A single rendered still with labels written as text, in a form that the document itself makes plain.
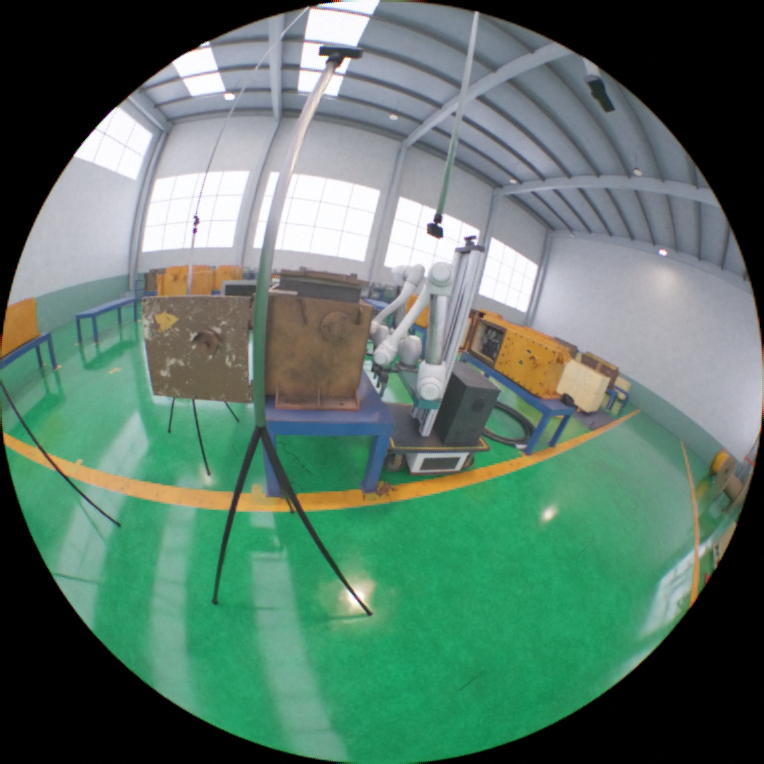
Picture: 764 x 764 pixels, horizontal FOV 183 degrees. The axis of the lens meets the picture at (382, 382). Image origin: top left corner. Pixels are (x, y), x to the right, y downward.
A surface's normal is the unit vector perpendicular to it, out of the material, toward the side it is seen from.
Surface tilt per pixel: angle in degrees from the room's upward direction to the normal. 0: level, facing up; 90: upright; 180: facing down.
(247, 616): 0
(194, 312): 90
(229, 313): 90
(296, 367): 90
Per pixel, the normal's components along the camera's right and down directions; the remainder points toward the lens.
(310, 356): 0.30, 0.44
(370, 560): 0.21, -0.90
